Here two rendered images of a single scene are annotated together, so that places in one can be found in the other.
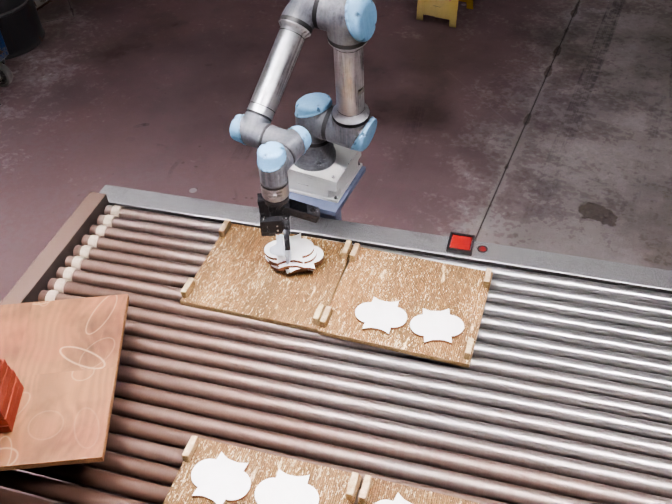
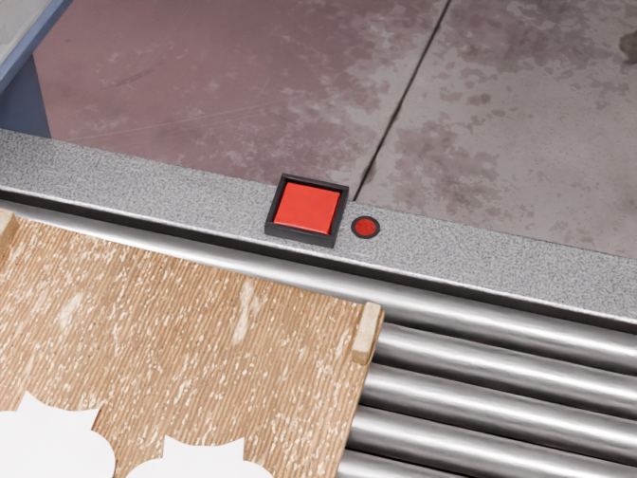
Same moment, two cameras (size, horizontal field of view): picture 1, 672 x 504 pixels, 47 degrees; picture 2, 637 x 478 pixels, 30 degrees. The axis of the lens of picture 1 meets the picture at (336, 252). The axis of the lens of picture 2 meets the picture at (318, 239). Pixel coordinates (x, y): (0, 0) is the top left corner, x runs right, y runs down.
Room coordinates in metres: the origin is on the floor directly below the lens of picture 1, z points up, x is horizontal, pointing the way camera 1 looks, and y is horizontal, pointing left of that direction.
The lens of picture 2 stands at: (0.91, -0.30, 1.92)
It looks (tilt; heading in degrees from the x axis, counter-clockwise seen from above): 52 degrees down; 354
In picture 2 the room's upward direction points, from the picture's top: 3 degrees clockwise
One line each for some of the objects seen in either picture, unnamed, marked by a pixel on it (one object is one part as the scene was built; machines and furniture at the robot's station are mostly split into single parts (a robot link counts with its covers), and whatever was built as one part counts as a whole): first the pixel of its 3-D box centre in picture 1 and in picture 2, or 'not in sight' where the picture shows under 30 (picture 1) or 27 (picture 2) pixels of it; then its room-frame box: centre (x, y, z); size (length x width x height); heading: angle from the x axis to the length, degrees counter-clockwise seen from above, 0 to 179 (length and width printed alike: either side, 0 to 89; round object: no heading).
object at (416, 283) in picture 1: (408, 302); (129, 407); (1.47, -0.19, 0.93); 0.41 x 0.35 x 0.02; 70
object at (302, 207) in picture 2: (460, 243); (306, 211); (1.71, -0.38, 0.92); 0.06 x 0.06 x 0.01; 72
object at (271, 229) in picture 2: (460, 243); (307, 210); (1.71, -0.38, 0.92); 0.08 x 0.08 x 0.02; 72
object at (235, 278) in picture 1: (269, 273); not in sight; (1.62, 0.20, 0.93); 0.41 x 0.35 x 0.02; 71
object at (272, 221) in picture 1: (275, 212); not in sight; (1.65, 0.16, 1.13); 0.09 x 0.08 x 0.12; 92
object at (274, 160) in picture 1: (273, 165); not in sight; (1.65, 0.15, 1.29); 0.09 x 0.08 x 0.11; 150
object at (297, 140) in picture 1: (286, 144); not in sight; (1.75, 0.12, 1.29); 0.11 x 0.11 x 0.08; 60
